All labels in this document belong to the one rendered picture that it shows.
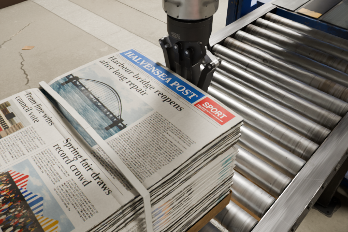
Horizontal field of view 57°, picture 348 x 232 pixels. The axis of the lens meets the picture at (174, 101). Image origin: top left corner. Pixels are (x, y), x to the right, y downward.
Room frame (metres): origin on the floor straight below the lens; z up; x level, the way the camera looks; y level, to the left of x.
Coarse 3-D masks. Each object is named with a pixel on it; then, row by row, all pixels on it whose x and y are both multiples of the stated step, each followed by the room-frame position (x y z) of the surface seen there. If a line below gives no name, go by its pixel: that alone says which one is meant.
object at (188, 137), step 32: (96, 64) 0.48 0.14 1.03; (128, 64) 0.48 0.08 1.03; (160, 64) 0.48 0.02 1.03; (96, 96) 0.40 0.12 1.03; (128, 96) 0.39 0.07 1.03; (160, 96) 0.39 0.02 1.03; (192, 96) 0.39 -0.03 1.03; (128, 128) 0.32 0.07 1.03; (160, 128) 0.32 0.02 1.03; (192, 128) 0.32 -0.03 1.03; (224, 128) 0.32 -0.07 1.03; (160, 160) 0.27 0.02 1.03; (192, 160) 0.27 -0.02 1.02; (224, 160) 0.32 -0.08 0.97; (192, 192) 0.27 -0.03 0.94; (224, 192) 0.32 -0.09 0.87; (192, 224) 0.28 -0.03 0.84
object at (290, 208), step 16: (336, 128) 0.55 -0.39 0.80; (336, 144) 0.49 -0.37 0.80; (320, 160) 0.45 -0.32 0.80; (336, 160) 0.45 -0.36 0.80; (304, 176) 0.41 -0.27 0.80; (320, 176) 0.41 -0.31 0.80; (288, 192) 0.37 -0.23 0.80; (304, 192) 0.37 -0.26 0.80; (320, 192) 0.41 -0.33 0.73; (272, 208) 0.33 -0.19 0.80; (288, 208) 0.33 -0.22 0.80; (304, 208) 0.33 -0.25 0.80; (272, 224) 0.30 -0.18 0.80; (288, 224) 0.30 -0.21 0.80
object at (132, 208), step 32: (32, 96) 0.39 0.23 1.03; (64, 96) 0.39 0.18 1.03; (64, 128) 0.32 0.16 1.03; (96, 128) 0.33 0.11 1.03; (96, 160) 0.27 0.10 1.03; (128, 160) 0.27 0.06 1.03; (128, 192) 0.22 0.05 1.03; (160, 192) 0.24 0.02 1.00; (128, 224) 0.21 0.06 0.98; (160, 224) 0.23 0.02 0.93
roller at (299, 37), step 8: (256, 24) 1.10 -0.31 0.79; (264, 24) 1.09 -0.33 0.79; (272, 24) 1.07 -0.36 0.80; (272, 32) 1.05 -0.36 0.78; (280, 32) 1.04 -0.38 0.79; (288, 32) 1.02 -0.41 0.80; (296, 32) 1.02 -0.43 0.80; (296, 40) 0.99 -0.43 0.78; (304, 40) 0.97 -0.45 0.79; (312, 40) 0.96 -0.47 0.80; (320, 40) 0.96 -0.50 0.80; (320, 48) 0.93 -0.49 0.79; (328, 48) 0.92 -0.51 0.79; (336, 48) 0.91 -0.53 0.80; (336, 56) 0.89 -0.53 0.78; (344, 56) 0.88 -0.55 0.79
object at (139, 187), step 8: (48, 88) 0.41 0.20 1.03; (56, 96) 0.38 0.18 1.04; (64, 104) 0.36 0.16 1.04; (72, 112) 0.34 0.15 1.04; (80, 120) 0.33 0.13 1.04; (88, 128) 0.31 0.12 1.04; (96, 136) 0.30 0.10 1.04; (104, 144) 0.28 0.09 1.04; (112, 152) 0.27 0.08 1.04; (112, 160) 0.26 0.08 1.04; (120, 160) 0.26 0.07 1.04; (120, 168) 0.25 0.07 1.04; (128, 176) 0.24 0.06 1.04; (136, 184) 0.23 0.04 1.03; (144, 192) 0.22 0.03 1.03
